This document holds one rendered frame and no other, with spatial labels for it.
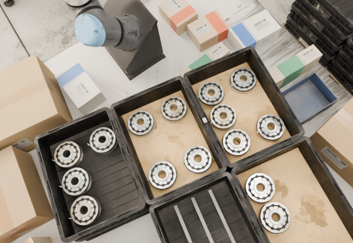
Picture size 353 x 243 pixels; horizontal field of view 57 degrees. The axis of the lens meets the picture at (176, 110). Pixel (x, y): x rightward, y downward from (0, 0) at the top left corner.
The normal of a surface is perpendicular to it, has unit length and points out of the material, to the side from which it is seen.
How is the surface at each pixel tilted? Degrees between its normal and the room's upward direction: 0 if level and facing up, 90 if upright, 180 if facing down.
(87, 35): 45
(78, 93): 0
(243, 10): 0
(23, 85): 0
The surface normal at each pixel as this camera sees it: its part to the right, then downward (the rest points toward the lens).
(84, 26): -0.54, 0.25
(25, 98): -0.07, -0.35
